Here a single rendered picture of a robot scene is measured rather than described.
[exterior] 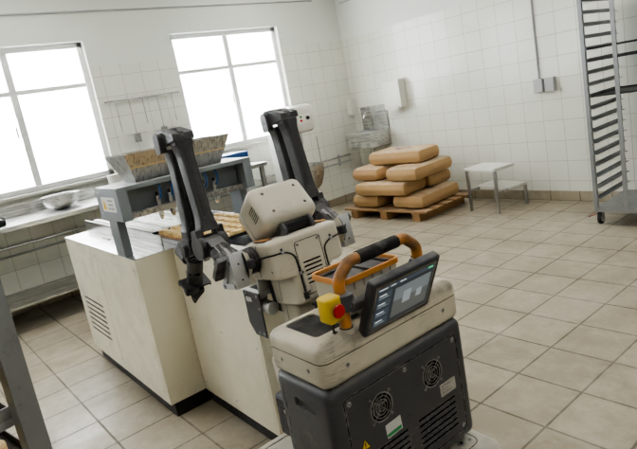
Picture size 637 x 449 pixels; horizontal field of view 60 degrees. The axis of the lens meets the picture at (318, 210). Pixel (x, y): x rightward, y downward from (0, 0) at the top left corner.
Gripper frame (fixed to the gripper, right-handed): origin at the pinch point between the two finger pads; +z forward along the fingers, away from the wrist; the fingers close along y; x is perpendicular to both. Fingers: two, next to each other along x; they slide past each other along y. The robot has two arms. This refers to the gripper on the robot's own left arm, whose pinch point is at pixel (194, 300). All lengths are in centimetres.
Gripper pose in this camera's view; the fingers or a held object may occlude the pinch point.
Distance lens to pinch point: 212.1
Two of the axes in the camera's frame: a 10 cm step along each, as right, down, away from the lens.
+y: -7.7, 2.5, -5.8
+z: -1.3, 8.4, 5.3
